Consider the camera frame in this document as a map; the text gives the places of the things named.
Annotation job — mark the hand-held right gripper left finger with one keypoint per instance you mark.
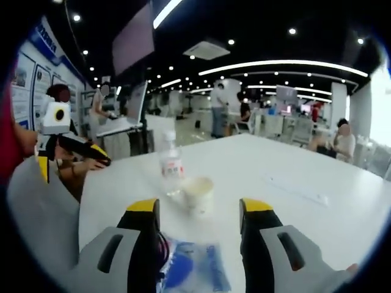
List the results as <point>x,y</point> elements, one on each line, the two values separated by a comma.
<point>143,244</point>

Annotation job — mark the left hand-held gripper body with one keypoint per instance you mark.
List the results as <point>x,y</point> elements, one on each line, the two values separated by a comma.
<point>56,117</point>

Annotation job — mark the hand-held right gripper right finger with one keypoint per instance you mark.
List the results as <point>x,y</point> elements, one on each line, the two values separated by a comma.
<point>253,250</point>

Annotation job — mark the blue packet with round pad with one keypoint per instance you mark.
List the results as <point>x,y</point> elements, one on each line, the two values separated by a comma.
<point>192,262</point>

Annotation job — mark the white paper cup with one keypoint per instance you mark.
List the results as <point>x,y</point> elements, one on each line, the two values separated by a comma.
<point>198,192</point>

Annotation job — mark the clear plastic water bottle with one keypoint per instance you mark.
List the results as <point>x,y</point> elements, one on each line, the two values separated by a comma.
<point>171,166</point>

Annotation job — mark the person's left hand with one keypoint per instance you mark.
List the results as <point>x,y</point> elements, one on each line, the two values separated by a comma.
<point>78,177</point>

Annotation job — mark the person's right hand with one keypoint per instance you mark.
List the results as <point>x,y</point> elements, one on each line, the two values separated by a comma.
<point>352,268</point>

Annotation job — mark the person's red shirt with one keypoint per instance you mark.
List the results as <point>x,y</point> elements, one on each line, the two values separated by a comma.
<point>9,137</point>

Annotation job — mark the grey chair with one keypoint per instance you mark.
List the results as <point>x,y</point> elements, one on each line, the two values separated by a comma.
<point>39,213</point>

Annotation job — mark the clear flat plastic strip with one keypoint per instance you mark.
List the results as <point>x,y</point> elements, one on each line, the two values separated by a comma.
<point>293,187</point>

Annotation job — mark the white table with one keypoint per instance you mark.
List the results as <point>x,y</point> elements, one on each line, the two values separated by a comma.
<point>275,164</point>

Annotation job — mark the hanging ceiling screen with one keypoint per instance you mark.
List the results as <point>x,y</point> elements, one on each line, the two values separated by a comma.
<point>134,39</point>

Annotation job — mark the ceiling air vent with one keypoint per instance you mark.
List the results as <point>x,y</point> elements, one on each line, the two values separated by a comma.
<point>207,50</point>

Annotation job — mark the curved ceiling light strip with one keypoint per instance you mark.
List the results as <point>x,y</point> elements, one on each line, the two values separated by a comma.
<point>284,64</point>

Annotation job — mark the wall poster board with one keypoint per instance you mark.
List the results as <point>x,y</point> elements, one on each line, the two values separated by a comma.
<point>36,79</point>

